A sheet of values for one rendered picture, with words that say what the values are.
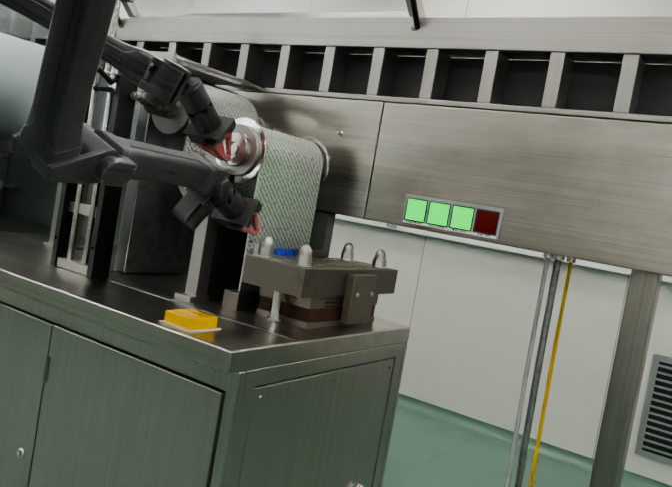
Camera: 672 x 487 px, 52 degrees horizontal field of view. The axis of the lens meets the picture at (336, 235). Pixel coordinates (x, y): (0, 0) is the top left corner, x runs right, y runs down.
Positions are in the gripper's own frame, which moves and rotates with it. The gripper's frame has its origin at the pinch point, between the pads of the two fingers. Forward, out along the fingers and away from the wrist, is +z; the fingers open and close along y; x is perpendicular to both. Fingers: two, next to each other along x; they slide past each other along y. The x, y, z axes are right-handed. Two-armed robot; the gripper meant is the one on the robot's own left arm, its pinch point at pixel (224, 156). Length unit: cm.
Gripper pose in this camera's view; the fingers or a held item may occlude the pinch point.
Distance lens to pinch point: 154.1
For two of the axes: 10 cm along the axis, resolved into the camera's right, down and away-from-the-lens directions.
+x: 4.8, -7.3, 4.9
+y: 8.4, 2.1, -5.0
